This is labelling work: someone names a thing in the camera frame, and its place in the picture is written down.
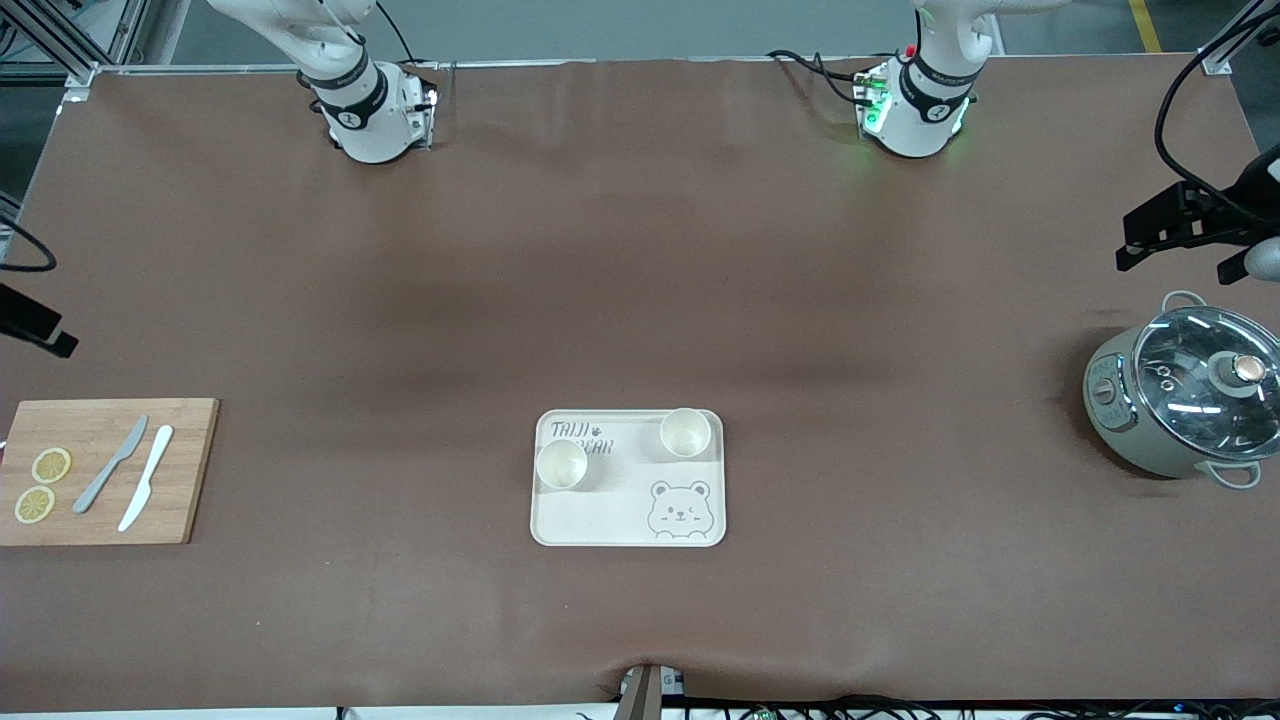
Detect white IKEA cup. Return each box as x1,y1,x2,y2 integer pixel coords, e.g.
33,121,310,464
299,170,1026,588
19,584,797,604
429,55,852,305
535,438,590,492
659,406,714,460

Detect aluminium frame profile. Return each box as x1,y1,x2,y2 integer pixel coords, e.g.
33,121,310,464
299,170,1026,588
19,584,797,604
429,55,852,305
1197,0,1280,77
0,0,151,101

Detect grey-green electric cooking pot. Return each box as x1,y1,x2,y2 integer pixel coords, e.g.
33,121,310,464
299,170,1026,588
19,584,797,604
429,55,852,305
1083,290,1280,491

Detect white plastic knife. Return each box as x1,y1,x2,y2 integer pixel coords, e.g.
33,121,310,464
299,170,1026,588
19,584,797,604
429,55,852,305
117,425,175,533

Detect glass pot lid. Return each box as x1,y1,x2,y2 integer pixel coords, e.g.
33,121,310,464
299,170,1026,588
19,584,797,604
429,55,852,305
1133,305,1280,448

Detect cream bear print tray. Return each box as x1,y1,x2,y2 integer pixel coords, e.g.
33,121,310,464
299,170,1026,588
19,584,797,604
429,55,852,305
529,408,727,548

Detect brown camera post with clamp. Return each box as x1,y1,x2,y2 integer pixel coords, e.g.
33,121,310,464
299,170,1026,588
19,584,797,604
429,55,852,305
612,662,689,720

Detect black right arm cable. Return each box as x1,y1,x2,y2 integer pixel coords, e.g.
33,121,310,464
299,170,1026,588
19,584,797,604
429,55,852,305
0,213,57,273

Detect grey plastic knife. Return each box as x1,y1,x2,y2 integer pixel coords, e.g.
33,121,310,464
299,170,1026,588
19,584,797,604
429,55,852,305
72,415,150,515

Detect brown table mat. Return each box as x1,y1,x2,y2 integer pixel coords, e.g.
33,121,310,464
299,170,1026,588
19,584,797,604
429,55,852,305
0,55,1280,706

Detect black left base cables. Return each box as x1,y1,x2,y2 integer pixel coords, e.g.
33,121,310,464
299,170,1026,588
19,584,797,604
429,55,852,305
766,48,871,106

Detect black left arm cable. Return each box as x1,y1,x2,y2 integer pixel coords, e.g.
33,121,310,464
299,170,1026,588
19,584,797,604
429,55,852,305
1154,8,1280,201

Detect black right base cable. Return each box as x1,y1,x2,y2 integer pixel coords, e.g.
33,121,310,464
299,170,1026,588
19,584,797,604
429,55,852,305
375,0,421,66

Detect bamboo cutting board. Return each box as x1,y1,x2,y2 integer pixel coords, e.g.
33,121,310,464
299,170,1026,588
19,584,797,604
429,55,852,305
0,398,221,547

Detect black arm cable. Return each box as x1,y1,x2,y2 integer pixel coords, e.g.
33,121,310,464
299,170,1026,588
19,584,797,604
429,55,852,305
1154,8,1280,201
0,213,57,273

